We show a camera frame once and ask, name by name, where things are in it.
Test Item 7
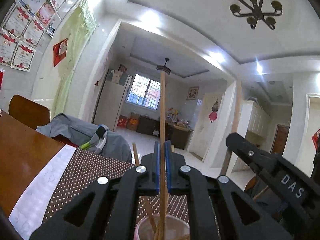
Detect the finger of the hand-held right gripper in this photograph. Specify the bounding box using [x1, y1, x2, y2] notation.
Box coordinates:
[226, 133, 278, 178]

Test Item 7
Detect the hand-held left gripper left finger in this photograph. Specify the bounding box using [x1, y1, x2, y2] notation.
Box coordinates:
[29, 141, 160, 240]

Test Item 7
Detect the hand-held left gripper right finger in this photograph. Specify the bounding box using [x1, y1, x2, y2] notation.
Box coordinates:
[164, 141, 293, 240]

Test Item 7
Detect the bunch of wooden chopsticks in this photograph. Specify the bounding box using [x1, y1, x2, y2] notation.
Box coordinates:
[132, 142, 192, 240]

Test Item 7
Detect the long wooden chopstick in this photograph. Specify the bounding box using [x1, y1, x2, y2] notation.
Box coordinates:
[157, 70, 170, 240]

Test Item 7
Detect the pink cup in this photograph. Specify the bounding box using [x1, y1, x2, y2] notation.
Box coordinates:
[134, 214, 190, 240]

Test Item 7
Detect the dark wooden desk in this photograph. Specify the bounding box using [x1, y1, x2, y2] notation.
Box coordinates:
[136, 115, 194, 150]

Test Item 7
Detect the wooden chair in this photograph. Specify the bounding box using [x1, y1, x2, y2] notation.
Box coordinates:
[244, 175, 270, 201]
[8, 94, 50, 130]

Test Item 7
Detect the white cabinet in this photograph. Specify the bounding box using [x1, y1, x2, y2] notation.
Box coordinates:
[240, 100, 272, 150]

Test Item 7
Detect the brown wooden door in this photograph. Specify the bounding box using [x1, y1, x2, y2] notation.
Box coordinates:
[270, 124, 290, 155]

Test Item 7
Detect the white door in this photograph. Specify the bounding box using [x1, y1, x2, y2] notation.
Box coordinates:
[189, 92, 223, 162]

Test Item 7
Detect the row of desk items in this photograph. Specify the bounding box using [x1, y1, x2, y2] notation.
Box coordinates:
[166, 107, 190, 128]

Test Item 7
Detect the orange cardboard box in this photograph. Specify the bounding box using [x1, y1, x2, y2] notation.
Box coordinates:
[126, 112, 140, 130]

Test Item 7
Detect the red hanging ornament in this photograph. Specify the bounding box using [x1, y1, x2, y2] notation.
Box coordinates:
[209, 99, 220, 123]

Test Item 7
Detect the red cardboard box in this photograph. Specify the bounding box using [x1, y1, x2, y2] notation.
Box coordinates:
[117, 115, 128, 129]

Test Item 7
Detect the brown polka dot tablecloth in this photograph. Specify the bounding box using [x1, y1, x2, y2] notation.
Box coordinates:
[42, 148, 190, 233]

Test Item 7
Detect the black white green cloth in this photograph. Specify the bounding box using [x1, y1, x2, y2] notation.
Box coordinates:
[79, 124, 109, 153]

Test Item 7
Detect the barred window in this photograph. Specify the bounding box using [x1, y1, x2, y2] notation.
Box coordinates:
[126, 74, 162, 110]

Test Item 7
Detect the silver refrigerator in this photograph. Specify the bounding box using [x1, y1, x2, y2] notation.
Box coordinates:
[92, 69, 132, 132]

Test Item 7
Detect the grey jacket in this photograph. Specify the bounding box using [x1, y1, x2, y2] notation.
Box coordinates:
[36, 113, 132, 163]

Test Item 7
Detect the ceiling fan light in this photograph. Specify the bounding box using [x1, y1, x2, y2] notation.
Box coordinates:
[156, 58, 171, 75]

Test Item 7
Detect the white patterned table cover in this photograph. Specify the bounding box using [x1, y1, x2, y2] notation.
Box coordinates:
[9, 145, 78, 238]

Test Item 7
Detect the green curtain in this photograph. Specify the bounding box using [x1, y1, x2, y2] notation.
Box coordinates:
[54, 0, 98, 120]

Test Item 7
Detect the dark metal chandelier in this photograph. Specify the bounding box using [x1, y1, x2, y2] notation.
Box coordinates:
[229, 0, 283, 30]

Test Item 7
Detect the small framed wall picture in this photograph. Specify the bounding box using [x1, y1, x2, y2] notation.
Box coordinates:
[187, 86, 200, 100]

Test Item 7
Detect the red diamond wall decoration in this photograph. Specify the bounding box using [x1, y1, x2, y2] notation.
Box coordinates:
[53, 38, 68, 67]

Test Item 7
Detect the wall of award certificates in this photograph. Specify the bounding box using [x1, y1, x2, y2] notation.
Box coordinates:
[0, 0, 80, 72]

